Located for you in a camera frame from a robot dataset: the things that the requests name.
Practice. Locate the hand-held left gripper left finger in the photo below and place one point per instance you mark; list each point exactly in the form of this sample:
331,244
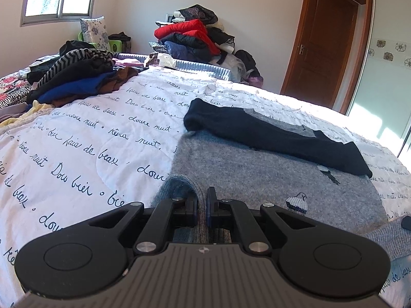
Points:
194,206

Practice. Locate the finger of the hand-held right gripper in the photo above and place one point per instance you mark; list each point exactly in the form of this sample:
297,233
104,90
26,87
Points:
406,222

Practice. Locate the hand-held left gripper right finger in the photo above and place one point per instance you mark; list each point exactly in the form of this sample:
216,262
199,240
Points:
209,206

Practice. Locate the grey sweater with navy sleeves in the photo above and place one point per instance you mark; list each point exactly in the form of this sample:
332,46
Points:
244,173

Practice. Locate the pile of dark clothes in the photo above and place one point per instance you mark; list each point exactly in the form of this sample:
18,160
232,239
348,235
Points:
192,49

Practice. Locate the white bedspread with script print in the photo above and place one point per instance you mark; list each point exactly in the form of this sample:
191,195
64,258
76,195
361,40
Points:
83,141

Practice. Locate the purple cloth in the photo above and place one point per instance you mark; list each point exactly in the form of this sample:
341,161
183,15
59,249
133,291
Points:
255,81

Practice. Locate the grey knitted blanket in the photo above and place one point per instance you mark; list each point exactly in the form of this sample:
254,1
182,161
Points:
205,69

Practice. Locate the frosted wardrobe sliding door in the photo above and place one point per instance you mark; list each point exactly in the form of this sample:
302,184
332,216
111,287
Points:
382,80

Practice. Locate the brown garment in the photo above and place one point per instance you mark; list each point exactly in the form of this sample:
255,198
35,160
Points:
118,78

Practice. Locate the white plastic bag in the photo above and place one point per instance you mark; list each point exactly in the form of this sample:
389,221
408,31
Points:
163,60

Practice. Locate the lilac garment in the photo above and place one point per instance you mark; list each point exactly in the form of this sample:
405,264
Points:
128,62

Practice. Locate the blue garment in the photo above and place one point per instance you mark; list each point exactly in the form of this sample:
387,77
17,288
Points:
77,86

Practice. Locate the red puffer jacket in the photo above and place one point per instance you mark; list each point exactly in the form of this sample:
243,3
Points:
186,32

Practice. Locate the green plastic stool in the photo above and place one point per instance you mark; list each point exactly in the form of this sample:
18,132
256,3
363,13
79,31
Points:
115,45

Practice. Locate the dark bag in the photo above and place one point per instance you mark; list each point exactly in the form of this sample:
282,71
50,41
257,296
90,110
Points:
121,38

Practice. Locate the brown wooden door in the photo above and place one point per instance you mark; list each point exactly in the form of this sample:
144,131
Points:
318,45

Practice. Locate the floral pillow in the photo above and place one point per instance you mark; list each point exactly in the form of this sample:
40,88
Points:
94,32

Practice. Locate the zebra print cloth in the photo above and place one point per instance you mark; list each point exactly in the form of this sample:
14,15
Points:
11,99

